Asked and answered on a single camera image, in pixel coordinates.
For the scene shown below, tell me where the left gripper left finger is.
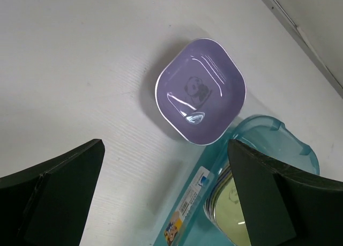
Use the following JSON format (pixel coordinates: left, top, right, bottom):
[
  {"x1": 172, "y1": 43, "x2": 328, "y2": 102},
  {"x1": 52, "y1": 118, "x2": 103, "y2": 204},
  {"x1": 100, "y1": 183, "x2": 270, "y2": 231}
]
[{"x1": 1, "y1": 139, "x2": 105, "y2": 245}]

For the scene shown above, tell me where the green square plate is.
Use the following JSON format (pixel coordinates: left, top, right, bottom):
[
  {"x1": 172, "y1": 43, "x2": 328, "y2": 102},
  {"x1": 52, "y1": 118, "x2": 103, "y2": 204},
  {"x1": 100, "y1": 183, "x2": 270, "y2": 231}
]
[{"x1": 214, "y1": 178, "x2": 251, "y2": 246}]

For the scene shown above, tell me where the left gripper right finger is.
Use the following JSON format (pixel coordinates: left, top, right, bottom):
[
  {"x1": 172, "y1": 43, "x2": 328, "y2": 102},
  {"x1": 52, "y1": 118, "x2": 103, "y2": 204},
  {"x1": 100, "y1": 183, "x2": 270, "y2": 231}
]
[{"x1": 228, "y1": 139, "x2": 342, "y2": 245}]

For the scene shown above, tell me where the teal transparent plastic bin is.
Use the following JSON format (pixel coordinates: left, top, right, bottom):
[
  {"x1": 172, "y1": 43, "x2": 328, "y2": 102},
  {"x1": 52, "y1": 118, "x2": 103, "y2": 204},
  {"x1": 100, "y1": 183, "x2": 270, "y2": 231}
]
[{"x1": 154, "y1": 115, "x2": 320, "y2": 245}]

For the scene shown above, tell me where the aluminium rail back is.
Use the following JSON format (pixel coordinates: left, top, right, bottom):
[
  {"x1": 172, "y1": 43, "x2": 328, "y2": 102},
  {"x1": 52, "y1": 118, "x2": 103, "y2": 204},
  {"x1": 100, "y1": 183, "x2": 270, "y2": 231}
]
[{"x1": 262, "y1": 0, "x2": 342, "y2": 98}]

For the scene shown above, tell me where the purple square plate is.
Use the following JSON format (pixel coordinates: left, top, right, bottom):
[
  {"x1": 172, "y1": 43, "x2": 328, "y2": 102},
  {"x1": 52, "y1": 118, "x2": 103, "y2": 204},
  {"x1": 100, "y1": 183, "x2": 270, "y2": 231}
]
[{"x1": 155, "y1": 38, "x2": 247, "y2": 146}]

